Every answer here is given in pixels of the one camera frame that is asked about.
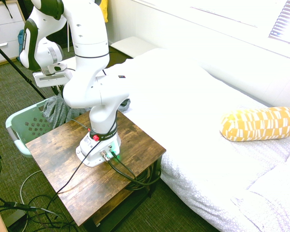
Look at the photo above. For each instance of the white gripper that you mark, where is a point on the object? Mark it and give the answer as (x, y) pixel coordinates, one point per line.
(52, 78)

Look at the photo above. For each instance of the grey heathered garment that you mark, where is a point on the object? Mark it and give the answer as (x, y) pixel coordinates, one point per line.
(56, 111)

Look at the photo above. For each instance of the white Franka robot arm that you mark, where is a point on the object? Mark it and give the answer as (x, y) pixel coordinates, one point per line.
(87, 48)

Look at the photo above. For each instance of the mint green laundry basket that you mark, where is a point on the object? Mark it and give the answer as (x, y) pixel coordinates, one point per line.
(26, 125)

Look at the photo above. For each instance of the teal bag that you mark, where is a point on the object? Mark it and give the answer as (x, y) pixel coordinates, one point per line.
(21, 43)

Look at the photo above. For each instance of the red emergency stop button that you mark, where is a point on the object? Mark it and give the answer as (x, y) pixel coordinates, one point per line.
(96, 138)

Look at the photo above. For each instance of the dark grey cloth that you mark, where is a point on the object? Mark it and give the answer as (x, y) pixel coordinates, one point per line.
(124, 106)

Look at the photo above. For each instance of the white drawer dresser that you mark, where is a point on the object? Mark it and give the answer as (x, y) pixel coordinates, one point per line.
(4, 31)

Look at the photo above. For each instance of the cream padded bench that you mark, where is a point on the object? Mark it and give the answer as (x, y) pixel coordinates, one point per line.
(133, 46)

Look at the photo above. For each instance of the yellow hanging garment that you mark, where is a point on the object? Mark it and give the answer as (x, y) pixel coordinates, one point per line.
(104, 10)

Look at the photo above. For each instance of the rustic wooden side table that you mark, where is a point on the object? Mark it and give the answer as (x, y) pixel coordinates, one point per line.
(94, 174)

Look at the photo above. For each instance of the black power adapter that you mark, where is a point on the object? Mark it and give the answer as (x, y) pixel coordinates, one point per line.
(19, 206)

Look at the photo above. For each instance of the white bed mattress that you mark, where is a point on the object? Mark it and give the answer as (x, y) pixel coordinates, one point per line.
(195, 96)

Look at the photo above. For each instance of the yellow white patterned bolster pillow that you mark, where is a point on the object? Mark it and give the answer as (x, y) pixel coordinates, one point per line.
(258, 124)

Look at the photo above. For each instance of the white window blind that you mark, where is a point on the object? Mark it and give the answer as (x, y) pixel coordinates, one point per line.
(286, 24)

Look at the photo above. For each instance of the black camera tripod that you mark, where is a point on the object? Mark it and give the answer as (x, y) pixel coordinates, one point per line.
(17, 68)

